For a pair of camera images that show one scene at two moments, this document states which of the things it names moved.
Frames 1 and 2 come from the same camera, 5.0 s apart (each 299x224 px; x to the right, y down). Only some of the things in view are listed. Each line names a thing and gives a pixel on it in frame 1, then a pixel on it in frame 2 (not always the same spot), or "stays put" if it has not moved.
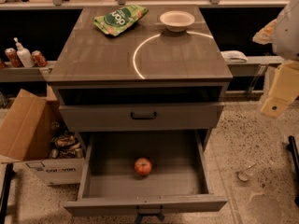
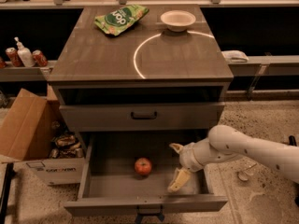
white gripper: (287, 35) → (187, 158)
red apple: (143, 166) stays put
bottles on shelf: (23, 54) stays put
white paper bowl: (177, 21) stays put
